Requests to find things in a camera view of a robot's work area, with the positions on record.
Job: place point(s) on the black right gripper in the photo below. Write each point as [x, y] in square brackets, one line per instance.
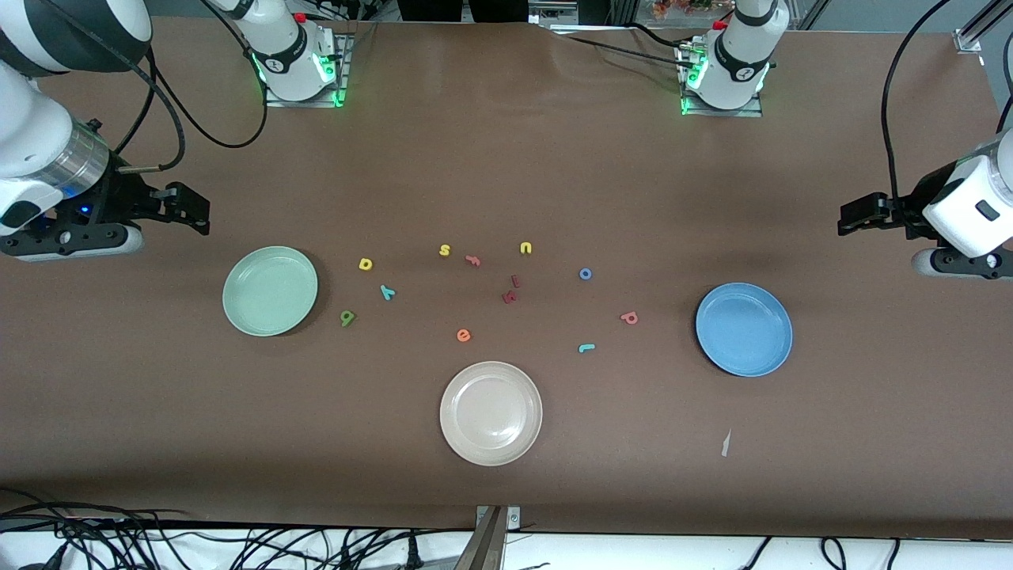
[120, 198]

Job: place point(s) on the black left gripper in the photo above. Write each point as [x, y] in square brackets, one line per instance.
[910, 211]

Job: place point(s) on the teal foam letter y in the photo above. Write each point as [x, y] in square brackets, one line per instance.
[386, 293]

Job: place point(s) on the pink foam letter p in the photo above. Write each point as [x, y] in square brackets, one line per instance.
[635, 320]

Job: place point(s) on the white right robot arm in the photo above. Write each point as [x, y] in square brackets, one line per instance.
[36, 131]

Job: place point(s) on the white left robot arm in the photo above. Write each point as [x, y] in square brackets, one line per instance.
[740, 63]

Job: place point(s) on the green plate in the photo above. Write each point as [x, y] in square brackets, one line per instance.
[269, 290]

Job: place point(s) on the blue plate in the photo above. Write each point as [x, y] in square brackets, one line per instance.
[744, 328]

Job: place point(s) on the grey tape scrap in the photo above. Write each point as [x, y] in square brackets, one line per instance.
[726, 445]

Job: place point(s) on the orange artificial flowers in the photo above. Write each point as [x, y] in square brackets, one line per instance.
[681, 6]

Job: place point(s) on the beige plate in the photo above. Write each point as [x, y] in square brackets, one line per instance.
[491, 413]

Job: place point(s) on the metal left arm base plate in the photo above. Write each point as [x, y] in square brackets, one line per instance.
[752, 112]

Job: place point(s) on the aluminium frame profile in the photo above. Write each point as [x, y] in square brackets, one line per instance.
[969, 38]

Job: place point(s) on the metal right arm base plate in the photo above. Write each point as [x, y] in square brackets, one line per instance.
[342, 71]

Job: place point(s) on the silver bracket plate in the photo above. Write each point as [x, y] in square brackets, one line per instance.
[514, 518]

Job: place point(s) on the dark metal mount post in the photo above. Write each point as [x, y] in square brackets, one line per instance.
[487, 546]

